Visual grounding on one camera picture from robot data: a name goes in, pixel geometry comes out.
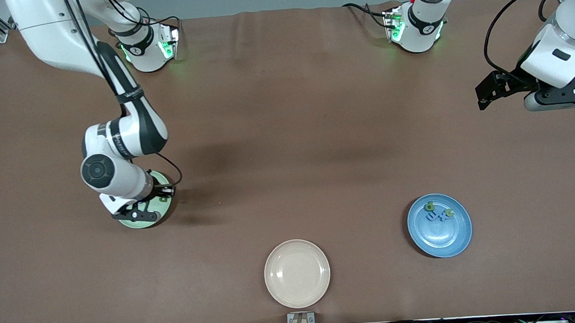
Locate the green plate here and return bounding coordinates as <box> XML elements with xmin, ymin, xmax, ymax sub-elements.
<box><xmin>113</xmin><ymin>169</ymin><xmax>175</xmax><ymax>230</ymax></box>

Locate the blue plate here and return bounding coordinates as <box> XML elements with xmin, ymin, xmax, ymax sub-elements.
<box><xmin>406</xmin><ymin>192</ymin><xmax>474</xmax><ymax>260</ymax></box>

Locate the beige plate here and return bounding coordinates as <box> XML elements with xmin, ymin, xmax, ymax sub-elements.
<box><xmin>263</xmin><ymin>237</ymin><xmax>333</xmax><ymax>311</ymax></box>

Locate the brown table cover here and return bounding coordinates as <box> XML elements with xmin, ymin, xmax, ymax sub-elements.
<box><xmin>0</xmin><ymin>0</ymin><xmax>575</xmax><ymax>323</ymax></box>

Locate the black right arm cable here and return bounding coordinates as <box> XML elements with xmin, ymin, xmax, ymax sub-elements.
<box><xmin>60</xmin><ymin>0</ymin><xmax>184</xmax><ymax>193</ymax></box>

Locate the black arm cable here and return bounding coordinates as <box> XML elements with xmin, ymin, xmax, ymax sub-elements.
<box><xmin>480</xmin><ymin>0</ymin><xmax>570</xmax><ymax>76</ymax></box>
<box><xmin>60</xmin><ymin>0</ymin><xmax>184</xmax><ymax>193</ymax></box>

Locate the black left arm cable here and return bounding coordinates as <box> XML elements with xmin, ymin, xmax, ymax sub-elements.
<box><xmin>480</xmin><ymin>0</ymin><xmax>570</xmax><ymax>76</ymax></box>

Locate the black left base cable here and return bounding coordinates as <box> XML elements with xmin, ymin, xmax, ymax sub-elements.
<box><xmin>341</xmin><ymin>0</ymin><xmax>396</xmax><ymax>32</ymax></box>

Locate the black base cable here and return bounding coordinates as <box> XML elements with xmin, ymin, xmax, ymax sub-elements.
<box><xmin>341</xmin><ymin>0</ymin><xmax>396</xmax><ymax>32</ymax></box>
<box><xmin>103</xmin><ymin>0</ymin><xmax>181</xmax><ymax>29</ymax></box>

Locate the black right base cable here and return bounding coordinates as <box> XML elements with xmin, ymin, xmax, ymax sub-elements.
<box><xmin>103</xmin><ymin>0</ymin><xmax>181</xmax><ymax>29</ymax></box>

